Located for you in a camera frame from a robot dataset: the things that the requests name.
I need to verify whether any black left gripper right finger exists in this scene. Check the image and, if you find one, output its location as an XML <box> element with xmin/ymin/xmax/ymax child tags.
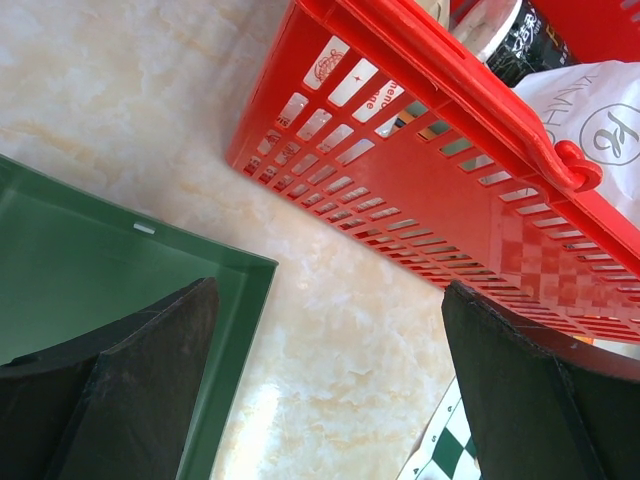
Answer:
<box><xmin>442</xmin><ymin>281</ymin><xmax>639</xmax><ymax>479</ymax></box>

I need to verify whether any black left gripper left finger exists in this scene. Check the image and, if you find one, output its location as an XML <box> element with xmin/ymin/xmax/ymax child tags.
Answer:
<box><xmin>1</xmin><ymin>277</ymin><xmax>219</xmax><ymax>479</ymax></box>

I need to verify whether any green white chess mat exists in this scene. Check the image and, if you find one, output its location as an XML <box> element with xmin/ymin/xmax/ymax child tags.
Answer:
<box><xmin>397</xmin><ymin>378</ymin><xmax>482</xmax><ymax>480</ymax></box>

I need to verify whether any green plastic tray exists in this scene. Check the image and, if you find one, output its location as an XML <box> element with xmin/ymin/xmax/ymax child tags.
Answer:
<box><xmin>1</xmin><ymin>158</ymin><xmax>277</xmax><ymax>479</ymax></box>

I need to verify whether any white wrapped paper roll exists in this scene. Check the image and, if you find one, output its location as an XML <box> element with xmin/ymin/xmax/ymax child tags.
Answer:
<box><xmin>513</xmin><ymin>60</ymin><xmax>640</xmax><ymax>225</ymax></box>

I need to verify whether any red plastic shopping basket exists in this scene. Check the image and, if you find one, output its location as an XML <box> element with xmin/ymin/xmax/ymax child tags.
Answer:
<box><xmin>226</xmin><ymin>1</ymin><xmax>639</xmax><ymax>343</ymax></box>

